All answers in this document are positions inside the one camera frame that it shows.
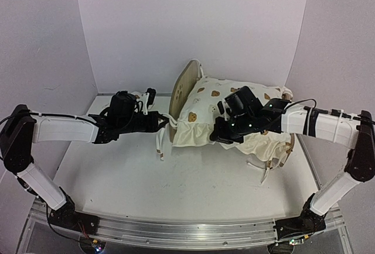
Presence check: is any large bear print cushion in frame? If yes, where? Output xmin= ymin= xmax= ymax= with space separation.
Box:
xmin=155 ymin=60 xmax=294 ymax=184

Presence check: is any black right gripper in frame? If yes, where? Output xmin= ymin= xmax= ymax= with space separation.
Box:
xmin=210 ymin=114 xmax=256 ymax=145

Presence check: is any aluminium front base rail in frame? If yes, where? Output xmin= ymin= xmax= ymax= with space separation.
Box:
xmin=18 ymin=201 xmax=353 ymax=253

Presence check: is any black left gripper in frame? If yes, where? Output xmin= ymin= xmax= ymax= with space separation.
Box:
xmin=118 ymin=111 xmax=169 ymax=135

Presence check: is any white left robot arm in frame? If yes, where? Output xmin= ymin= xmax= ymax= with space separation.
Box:
xmin=1 ymin=88 xmax=175 ymax=231

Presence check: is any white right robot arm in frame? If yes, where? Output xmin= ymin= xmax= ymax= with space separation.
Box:
xmin=210 ymin=87 xmax=374 ymax=241

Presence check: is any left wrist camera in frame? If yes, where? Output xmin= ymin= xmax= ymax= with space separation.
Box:
xmin=137 ymin=88 xmax=156 ymax=115

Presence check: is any small bear print pillow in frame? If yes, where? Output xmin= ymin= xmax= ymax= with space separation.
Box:
xmin=131 ymin=91 xmax=149 ymax=99

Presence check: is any wooden pet bed frame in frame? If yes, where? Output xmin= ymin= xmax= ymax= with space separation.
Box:
xmin=168 ymin=59 xmax=296 ymax=169

